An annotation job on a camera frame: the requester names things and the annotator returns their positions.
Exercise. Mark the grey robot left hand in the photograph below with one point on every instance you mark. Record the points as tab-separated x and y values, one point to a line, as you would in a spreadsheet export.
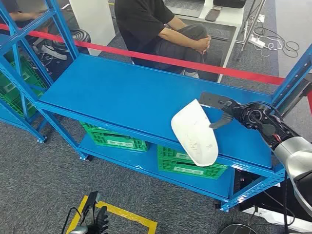
102	219

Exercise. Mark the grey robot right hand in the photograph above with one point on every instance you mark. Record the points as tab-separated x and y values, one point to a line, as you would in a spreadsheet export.
229	113

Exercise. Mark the white plastic cover part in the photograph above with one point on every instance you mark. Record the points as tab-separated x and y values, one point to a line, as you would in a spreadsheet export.
195	135

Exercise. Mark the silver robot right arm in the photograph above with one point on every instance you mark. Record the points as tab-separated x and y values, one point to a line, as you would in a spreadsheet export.
297	161

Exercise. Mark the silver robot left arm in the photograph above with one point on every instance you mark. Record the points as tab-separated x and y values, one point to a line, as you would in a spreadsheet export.
78	231

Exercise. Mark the long blue metal shelf rack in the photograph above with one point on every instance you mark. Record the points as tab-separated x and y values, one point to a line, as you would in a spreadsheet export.
122	93

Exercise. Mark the tall blue metal shelf rack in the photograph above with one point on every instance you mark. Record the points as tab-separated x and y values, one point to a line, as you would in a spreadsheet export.
14	35

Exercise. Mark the yellow floor tape square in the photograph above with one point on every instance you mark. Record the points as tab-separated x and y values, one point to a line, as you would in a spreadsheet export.
126	214

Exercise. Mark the green plastic crate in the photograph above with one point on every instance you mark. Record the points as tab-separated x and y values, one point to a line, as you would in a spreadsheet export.
114	140
185	166
12	93

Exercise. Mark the white power strip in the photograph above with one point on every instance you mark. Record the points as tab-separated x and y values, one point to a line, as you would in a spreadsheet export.
256	41

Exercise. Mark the metal stand leg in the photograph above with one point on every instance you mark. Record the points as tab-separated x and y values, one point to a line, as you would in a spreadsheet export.
251	24

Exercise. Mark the white desk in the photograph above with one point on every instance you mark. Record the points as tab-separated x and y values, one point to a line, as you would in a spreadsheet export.
229	17

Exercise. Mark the dark phone case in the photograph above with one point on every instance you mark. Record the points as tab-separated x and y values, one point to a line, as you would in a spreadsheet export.
212	14

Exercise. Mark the white power adapter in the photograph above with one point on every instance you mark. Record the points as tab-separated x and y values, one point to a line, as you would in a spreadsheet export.
261	18

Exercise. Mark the black bag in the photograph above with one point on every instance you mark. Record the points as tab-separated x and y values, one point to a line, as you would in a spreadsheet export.
229	3

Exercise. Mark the dark round base disc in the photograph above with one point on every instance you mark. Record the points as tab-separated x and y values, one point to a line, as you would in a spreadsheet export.
237	230

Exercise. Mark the grey laptop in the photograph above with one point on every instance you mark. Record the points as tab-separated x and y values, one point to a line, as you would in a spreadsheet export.
185	8

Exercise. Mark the red barrier tape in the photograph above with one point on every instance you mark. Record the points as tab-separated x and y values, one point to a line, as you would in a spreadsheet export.
146	57

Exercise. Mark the seated person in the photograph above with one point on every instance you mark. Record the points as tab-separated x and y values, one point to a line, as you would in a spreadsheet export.
141	22

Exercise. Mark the black ribbed round disc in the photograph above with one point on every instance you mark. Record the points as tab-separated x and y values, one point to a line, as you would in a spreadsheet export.
78	35

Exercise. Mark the white cabinet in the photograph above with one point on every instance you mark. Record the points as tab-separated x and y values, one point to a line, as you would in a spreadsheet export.
94	22

